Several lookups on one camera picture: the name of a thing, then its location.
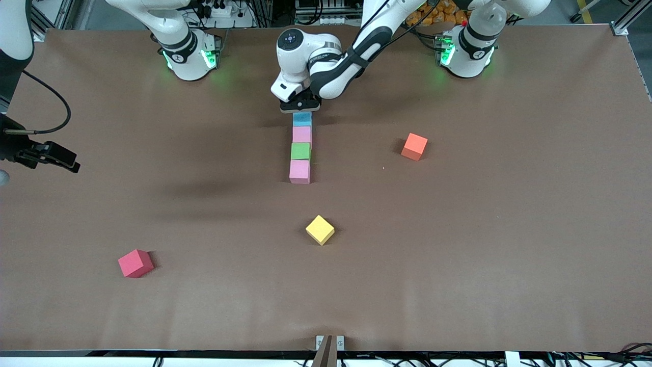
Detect white rack device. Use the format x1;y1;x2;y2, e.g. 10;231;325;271
294;0;357;26

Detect orange foam block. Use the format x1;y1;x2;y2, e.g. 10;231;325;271
401;133;428;162

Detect white power strip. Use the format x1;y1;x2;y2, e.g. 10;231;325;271
203;3;234;19

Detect red foam block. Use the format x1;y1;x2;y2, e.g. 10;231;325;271
118;249;154;279

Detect yellow foam block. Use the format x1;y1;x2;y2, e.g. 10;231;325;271
306;215;335;246

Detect bag of orange items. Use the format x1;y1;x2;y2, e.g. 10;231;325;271
406;0;470;27

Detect table cover sheet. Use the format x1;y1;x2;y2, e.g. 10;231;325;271
0;24;652;353

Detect aluminium frame profile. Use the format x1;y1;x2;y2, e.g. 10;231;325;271
31;0;69;42
609;0;652;37

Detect tangled black cables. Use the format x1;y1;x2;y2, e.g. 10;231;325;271
548;343;652;367

